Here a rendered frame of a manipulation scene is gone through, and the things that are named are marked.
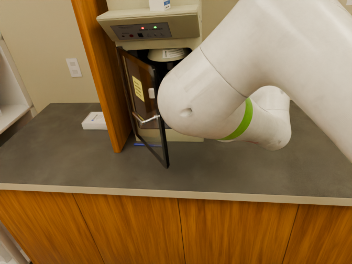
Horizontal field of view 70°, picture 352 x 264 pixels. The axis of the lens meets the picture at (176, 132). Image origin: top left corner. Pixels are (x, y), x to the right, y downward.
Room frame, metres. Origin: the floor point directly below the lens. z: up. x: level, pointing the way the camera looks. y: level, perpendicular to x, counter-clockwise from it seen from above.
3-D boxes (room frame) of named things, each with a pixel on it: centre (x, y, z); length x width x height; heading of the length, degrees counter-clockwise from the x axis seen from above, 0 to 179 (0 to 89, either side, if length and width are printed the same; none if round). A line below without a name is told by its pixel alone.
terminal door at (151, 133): (0.84, 0.11, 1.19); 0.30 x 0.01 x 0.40; 28
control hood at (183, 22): (0.90, 0.05, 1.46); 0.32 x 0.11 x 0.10; 79
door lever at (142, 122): (0.76, 0.11, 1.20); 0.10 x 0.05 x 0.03; 28
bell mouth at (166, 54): (1.05, 0.00, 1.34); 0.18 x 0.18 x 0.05
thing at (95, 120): (1.18, 0.40, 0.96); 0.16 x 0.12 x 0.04; 78
